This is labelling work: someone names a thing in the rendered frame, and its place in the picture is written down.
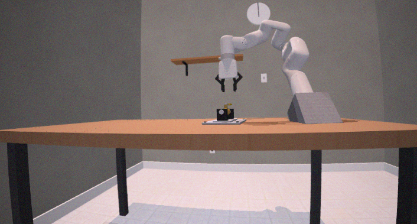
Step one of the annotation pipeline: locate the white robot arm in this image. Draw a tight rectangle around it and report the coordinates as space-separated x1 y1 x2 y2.
219 20 313 97

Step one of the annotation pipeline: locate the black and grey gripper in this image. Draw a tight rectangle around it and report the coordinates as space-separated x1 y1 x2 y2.
215 59 242 92

